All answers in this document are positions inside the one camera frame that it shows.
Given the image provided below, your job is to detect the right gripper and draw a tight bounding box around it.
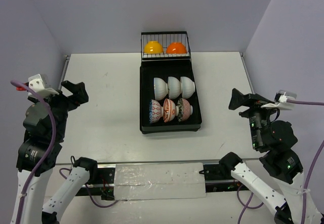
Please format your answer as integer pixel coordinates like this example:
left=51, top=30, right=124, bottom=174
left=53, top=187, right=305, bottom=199
left=228, top=86, right=282, bottom=148

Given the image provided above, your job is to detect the white bowl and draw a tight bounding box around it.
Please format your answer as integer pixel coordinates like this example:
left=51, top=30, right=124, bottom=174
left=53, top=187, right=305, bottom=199
left=153, top=78, right=168, bottom=101
left=180, top=77, right=195, bottom=99
left=168, top=77, right=182, bottom=99

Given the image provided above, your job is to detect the grey leaf patterned bowl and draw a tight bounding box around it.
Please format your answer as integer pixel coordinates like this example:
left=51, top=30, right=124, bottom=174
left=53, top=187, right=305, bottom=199
left=177, top=98, right=193, bottom=122

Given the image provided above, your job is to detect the brown bowl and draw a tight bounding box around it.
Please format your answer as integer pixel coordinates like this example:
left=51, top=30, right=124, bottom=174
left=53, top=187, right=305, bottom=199
left=163, top=99, right=179, bottom=123

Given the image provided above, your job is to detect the blue patterned bowl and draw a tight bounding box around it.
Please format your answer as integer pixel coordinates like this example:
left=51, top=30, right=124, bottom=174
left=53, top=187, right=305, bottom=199
left=149, top=99, right=164, bottom=124

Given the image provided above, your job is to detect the orange bowl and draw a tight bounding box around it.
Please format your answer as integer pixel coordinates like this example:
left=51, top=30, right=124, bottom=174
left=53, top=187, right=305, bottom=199
left=166, top=42, right=187, bottom=54

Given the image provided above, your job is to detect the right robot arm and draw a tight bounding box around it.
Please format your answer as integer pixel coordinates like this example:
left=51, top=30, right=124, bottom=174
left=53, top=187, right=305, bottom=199
left=219, top=88, right=323, bottom=223

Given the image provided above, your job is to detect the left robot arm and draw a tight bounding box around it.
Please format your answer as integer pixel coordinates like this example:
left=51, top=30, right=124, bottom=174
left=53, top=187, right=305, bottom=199
left=11, top=80, right=99, bottom=223

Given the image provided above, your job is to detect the black dish rack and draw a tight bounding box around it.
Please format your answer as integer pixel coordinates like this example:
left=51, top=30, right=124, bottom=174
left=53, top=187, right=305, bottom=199
left=140, top=31, right=202, bottom=134

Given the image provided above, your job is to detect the white taped cover sheet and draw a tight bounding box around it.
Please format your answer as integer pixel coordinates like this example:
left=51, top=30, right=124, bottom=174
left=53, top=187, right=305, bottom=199
left=113, top=163, right=206, bottom=200

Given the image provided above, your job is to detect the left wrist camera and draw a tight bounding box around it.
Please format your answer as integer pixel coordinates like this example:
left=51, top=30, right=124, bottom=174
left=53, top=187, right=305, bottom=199
left=13, top=74, right=59, bottom=99

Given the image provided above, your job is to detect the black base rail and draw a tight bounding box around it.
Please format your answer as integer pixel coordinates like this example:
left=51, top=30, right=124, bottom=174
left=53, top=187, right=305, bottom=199
left=88, top=162, right=239, bottom=201

